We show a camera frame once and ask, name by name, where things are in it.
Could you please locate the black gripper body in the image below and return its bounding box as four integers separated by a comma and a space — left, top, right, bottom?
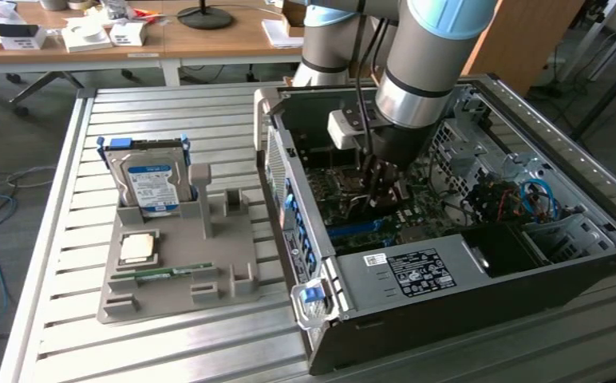
363, 118, 439, 172

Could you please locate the CPU socket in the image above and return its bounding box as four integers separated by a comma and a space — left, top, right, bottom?
326, 165, 366, 196

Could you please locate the green motherboard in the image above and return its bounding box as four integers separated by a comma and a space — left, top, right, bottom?
299, 147, 469, 256

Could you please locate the silver drive cage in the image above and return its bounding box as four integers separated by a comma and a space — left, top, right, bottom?
427, 87, 616, 264

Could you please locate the blue expansion slot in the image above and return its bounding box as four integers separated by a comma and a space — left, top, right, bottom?
329, 221, 387, 239

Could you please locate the grey power supply unit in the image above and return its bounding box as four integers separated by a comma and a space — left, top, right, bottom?
334, 235, 488, 312

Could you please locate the grey blue case latch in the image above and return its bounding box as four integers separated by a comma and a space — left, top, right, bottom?
290, 277, 341, 330

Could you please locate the black PC case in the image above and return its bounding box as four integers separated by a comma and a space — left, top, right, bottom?
253, 73, 616, 376

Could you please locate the white paper stack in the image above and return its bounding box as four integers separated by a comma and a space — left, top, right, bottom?
261, 18, 305, 49

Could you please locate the wooden cabinet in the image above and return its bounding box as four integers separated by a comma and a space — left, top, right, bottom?
459, 0, 589, 97

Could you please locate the cardboard box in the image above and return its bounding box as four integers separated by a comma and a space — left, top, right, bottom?
281, 0, 309, 28

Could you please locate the wooden desk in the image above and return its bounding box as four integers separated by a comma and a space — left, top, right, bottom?
0, 0, 168, 87
163, 0, 455, 87

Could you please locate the grey parts rack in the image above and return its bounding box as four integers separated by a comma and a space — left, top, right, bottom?
94, 162, 261, 325

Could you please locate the hard disk with blue carrier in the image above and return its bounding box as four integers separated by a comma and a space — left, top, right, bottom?
94, 134, 198, 219

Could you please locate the black lamp base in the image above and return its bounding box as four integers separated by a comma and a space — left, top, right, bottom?
176, 0, 234, 30

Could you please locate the CPU chip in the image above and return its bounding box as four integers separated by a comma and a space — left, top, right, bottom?
116, 233, 158, 264

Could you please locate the loose green RAM stick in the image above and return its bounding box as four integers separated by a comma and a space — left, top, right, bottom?
108, 262, 214, 280

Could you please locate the small white labelled box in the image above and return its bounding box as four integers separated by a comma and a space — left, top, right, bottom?
108, 22, 148, 47

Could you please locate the white box with tape roll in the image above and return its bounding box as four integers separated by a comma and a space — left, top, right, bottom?
60, 18, 114, 53

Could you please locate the white box with black lid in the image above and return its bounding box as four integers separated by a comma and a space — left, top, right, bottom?
0, 23, 48, 52

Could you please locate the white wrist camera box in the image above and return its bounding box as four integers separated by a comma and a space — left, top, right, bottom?
326, 109, 378, 151

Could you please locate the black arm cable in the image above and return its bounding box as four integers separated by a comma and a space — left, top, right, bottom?
354, 0, 389, 160

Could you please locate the red black twisted wire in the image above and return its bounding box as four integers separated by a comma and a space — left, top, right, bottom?
492, 187, 522, 223

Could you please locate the blue disk wire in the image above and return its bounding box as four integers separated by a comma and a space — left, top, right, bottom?
518, 179, 562, 223

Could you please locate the grey floor cable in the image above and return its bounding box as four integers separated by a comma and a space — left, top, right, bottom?
0, 165, 56, 188

